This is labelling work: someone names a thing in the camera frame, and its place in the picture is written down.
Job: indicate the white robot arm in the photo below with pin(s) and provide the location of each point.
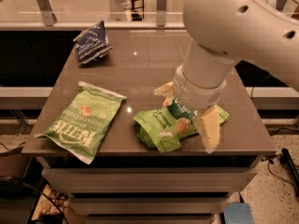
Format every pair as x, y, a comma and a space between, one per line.
224, 33

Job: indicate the green Kettle potato chip bag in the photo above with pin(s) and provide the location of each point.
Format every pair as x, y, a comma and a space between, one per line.
82, 126

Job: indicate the grey drawer cabinet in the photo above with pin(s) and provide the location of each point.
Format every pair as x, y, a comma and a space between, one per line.
129, 183

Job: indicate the blue box on floor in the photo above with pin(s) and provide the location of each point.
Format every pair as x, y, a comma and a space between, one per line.
237, 213

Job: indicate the blue chip bag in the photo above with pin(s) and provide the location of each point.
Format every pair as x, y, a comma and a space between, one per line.
92, 44

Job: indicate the glass railing with metal posts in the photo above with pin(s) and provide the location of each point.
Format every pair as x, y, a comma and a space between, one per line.
75, 15

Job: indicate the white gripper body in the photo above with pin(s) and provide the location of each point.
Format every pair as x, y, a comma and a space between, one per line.
193, 94

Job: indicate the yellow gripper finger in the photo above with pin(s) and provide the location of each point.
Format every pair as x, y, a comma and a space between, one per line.
166, 90
209, 127

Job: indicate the green rice chip bag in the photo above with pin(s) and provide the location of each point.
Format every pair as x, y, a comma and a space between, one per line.
164, 127

